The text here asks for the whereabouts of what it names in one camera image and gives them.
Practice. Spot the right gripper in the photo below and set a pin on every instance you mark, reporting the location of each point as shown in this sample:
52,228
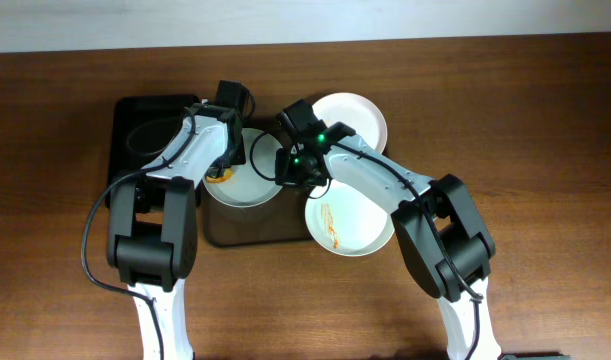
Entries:
289,175

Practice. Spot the light green plate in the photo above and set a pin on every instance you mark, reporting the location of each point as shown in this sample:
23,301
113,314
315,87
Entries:
345,222

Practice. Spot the brown serving tray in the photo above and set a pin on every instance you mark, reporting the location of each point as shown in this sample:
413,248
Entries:
281,219

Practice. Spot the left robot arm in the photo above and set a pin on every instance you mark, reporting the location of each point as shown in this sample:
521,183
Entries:
153,230

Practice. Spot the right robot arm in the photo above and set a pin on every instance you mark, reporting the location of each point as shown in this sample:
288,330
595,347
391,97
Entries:
445,245

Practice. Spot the black plastic tray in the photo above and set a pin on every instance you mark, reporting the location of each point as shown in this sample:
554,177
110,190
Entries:
142,128

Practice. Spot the yellow green sponge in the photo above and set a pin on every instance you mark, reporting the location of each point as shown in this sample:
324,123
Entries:
224,176

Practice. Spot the light blue plate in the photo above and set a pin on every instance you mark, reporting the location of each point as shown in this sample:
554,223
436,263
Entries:
246,188

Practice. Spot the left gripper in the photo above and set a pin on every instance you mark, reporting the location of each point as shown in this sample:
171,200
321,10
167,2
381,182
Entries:
220,170

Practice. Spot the pink white plate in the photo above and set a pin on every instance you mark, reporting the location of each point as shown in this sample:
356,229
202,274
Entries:
357,112

